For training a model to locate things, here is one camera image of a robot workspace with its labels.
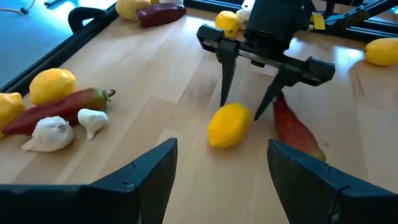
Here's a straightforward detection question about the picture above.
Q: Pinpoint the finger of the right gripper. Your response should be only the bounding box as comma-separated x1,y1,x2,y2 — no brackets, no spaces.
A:
253,67,304,121
216,40,241,108

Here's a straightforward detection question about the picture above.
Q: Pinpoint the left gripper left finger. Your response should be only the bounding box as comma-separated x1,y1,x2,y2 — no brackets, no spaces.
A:
82,138,178,224

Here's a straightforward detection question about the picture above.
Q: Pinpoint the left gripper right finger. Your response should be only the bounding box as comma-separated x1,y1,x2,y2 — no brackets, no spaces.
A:
267,139,352,224

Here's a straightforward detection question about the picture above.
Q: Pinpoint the red pepper green stem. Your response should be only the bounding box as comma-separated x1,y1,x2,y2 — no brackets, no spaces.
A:
1,87,116,137
272,91,327,162

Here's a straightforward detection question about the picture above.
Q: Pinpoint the pale yellow lemon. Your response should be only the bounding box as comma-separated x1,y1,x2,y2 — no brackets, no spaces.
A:
114,0,152,21

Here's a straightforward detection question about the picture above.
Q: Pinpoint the yellow tag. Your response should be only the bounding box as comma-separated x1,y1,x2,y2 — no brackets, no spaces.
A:
312,12,326,31

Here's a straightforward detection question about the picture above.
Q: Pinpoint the black clamp handle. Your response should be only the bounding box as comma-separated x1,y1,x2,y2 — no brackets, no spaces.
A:
67,6,109,34

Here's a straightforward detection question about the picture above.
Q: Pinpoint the beige cord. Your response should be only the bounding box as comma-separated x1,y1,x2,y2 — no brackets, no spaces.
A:
0,0,35,16

